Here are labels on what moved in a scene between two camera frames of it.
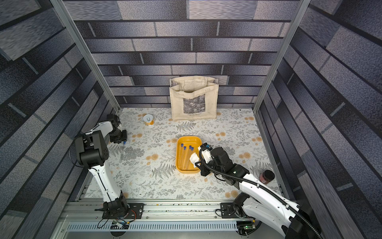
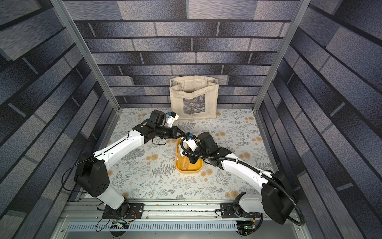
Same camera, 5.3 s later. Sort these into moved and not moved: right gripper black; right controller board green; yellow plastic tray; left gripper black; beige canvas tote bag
Moved: right gripper black; left gripper black
Not moved: right controller board green; yellow plastic tray; beige canvas tote bag
